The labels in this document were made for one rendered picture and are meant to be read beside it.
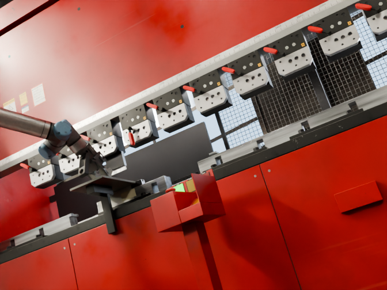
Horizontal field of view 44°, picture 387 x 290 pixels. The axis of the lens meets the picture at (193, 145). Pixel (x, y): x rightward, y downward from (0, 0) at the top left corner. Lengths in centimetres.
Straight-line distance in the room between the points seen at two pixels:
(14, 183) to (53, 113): 65
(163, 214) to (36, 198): 160
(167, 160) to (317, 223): 123
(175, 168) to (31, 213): 95
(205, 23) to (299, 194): 94
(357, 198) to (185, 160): 124
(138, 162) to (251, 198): 117
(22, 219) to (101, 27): 124
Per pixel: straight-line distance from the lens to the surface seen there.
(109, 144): 235
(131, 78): 238
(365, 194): 178
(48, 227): 255
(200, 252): 168
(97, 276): 221
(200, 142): 272
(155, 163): 283
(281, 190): 185
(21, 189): 311
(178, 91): 222
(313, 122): 199
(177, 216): 166
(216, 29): 225
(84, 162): 217
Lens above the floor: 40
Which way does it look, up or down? 18 degrees up
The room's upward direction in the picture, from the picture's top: 16 degrees counter-clockwise
